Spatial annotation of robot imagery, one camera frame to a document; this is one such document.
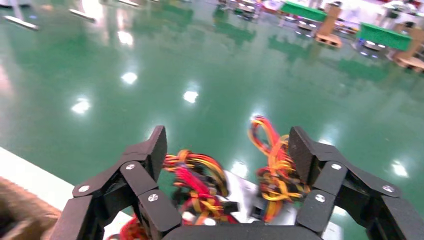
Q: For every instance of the wooden pallet stand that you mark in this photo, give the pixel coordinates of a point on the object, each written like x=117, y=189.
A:
x=328, y=30
x=410, y=61

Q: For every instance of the green cloth table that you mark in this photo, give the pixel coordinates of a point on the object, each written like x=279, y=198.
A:
x=303, y=11
x=384, y=36

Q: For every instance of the brown cardboard divider box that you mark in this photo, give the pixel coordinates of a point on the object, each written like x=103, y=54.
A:
x=20, y=212

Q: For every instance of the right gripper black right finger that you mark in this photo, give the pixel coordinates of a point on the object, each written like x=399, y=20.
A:
x=344, y=198

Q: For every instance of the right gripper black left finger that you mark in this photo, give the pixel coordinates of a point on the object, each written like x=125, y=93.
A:
x=132, y=185

